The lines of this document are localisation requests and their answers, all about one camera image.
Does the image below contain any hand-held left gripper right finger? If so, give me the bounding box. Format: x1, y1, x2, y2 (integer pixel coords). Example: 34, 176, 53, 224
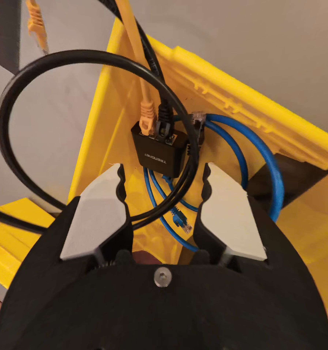
193, 162, 268, 265

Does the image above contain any black network switch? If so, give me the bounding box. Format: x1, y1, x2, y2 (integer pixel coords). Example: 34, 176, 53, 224
131, 122, 188, 179

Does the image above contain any orange ethernet cable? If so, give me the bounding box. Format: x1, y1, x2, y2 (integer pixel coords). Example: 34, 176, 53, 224
26, 0, 158, 136

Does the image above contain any yellow plastic bin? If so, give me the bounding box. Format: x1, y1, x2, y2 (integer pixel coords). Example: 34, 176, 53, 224
0, 18, 328, 325

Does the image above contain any blue ethernet cable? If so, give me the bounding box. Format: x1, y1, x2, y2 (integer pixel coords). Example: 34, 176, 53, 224
143, 113, 285, 252

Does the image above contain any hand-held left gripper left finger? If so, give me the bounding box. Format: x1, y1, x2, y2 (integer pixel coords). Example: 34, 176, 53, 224
59, 163, 133, 261

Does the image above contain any black ethernet cable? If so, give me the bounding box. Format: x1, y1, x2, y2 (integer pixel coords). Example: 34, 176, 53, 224
0, 0, 207, 236

